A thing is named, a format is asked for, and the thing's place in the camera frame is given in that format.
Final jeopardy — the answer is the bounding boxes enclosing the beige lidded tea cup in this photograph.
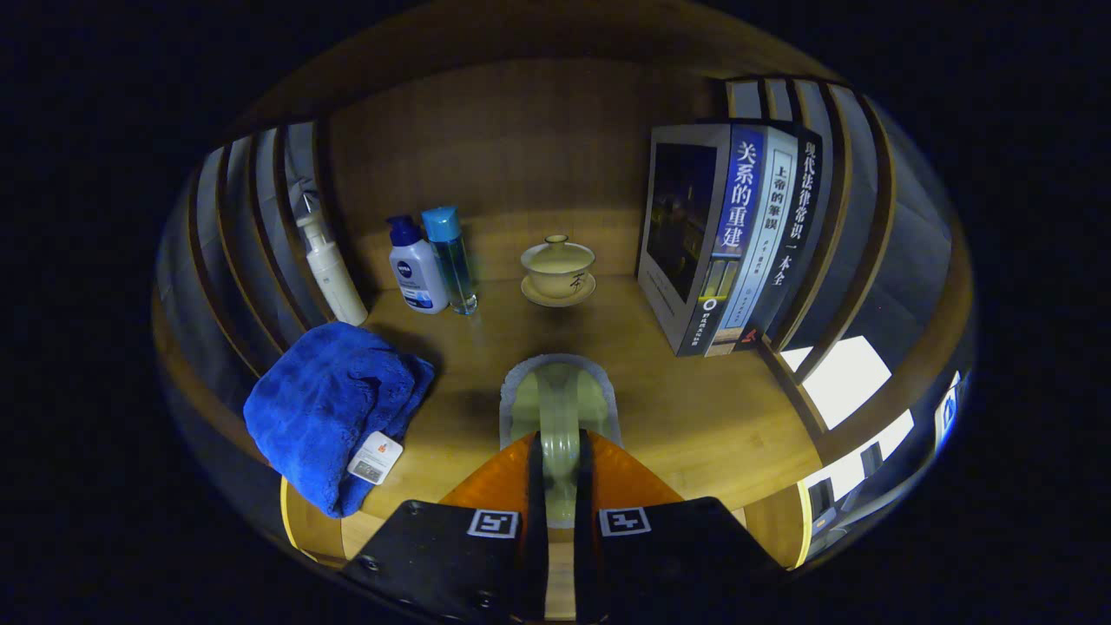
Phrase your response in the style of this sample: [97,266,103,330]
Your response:
[520,234,596,299]

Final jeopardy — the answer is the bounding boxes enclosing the book with blue spine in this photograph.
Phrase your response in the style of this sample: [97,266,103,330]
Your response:
[636,123,766,358]

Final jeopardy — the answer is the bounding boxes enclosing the white pump bottle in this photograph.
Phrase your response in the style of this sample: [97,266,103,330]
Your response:
[295,193,370,327]

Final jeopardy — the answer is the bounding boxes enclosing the wooden cabinet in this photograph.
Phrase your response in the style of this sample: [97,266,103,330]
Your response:
[152,0,977,574]

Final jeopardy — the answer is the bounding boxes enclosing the teal clear bottle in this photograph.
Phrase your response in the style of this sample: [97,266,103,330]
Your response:
[421,206,479,316]

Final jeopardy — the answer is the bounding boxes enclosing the green handled scrubbing brush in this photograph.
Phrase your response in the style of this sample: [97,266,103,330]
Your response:
[499,353,623,529]

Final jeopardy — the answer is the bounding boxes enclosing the wooden countertop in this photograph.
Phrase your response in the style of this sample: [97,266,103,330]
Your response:
[339,273,825,522]

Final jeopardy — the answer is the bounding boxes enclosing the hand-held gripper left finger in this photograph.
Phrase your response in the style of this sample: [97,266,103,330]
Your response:
[340,431,549,624]

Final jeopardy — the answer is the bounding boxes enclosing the blue folded towel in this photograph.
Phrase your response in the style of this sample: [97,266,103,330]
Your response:
[243,321,437,519]

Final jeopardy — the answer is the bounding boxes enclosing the beige saucer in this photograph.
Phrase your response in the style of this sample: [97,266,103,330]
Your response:
[521,273,597,308]

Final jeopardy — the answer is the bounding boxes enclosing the white bottle with blue cap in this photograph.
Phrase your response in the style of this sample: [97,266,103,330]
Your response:
[386,214,450,315]

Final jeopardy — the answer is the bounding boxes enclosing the book with black spine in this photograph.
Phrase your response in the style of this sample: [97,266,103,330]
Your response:
[738,122,824,352]

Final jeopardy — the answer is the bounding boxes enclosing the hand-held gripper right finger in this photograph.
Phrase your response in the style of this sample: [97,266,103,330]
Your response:
[573,430,786,624]

